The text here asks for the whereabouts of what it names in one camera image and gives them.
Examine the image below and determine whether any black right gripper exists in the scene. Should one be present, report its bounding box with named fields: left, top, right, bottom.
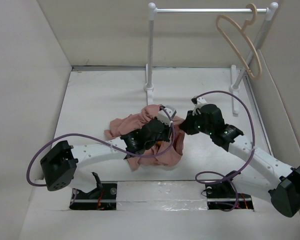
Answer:
left=180, top=109, right=214, bottom=136

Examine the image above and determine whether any pink t-shirt with pixel print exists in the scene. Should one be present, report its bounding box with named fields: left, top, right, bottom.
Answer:
left=103, top=104, right=185, bottom=172

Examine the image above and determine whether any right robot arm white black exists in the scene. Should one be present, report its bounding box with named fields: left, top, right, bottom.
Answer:
left=179, top=104, right=300, bottom=218

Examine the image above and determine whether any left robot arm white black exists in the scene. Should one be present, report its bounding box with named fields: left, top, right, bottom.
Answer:
left=40, top=118, right=173, bottom=199

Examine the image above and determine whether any white clothes rack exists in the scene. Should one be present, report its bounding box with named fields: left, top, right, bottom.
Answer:
left=143, top=0, right=279, bottom=105

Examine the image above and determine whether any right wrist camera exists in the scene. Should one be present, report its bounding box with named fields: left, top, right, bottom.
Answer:
left=191, top=96, right=208, bottom=109

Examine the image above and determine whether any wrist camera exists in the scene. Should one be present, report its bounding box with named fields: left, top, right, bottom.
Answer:
left=191, top=96, right=208, bottom=109
left=157, top=105, right=177, bottom=127

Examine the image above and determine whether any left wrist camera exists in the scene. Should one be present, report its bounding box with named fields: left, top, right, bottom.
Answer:
left=157, top=105, right=177, bottom=127

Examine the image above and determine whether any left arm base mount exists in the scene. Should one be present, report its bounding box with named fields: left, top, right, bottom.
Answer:
left=69, top=172, right=118, bottom=211

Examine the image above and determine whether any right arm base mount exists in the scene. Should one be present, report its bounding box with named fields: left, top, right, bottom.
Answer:
left=201, top=181, right=254, bottom=212

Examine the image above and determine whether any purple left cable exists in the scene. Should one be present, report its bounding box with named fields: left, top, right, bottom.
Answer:
left=26, top=104, right=177, bottom=188

